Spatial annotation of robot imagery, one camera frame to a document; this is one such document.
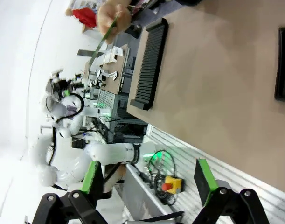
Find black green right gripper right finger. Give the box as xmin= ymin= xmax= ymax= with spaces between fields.
xmin=193 ymin=158 xmax=271 ymax=224

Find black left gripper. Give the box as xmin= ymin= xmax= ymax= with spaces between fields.
xmin=49 ymin=69 xmax=74 ymax=98

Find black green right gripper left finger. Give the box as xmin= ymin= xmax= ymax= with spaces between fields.
xmin=32 ymin=160 xmax=107 ymax=224

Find green PCB board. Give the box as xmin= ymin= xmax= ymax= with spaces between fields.
xmin=88 ymin=13 xmax=121 ymax=68

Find black slotted PCB rack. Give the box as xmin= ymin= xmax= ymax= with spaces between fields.
xmin=129 ymin=18 xmax=169 ymax=111

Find person bare hand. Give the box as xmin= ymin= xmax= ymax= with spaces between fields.
xmin=97 ymin=0 xmax=132 ymax=44

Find yellow emergency stop box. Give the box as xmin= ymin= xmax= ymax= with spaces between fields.
xmin=161 ymin=176 xmax=185 ymax=195

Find grey metal cabinet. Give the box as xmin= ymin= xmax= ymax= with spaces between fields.
xmin=97 ymin=89 xmax=118 ymax=118

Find grey metal panel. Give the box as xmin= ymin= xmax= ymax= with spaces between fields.
xmin=122 ymin=165 xmax=170 ymax=224

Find wooden background table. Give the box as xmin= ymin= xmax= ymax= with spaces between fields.
xmin=101 ymin=43 xmax=129 ymax=95

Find white cardboard box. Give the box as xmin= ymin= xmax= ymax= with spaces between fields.
xmin=104 ymin=46 xmax=126 ymax=64

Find red cloth item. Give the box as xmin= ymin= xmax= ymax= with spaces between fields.
xmin=71 ymin=7 xmax=98 ymax=29

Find black rectangular plastic tray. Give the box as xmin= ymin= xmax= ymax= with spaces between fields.
xmin=274 ymin=27 xmax=285 ymax=104

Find black cable bundle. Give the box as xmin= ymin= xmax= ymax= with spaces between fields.
xmin=142 ymin=150 xmax=181 ymax=206

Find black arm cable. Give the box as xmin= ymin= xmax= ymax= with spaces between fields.
xmin=45 ymin=93 xmax=85 ymax=169

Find black flat strap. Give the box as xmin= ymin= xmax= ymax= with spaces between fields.
xmin=139 ymin=210 xmax=185 ymax=222

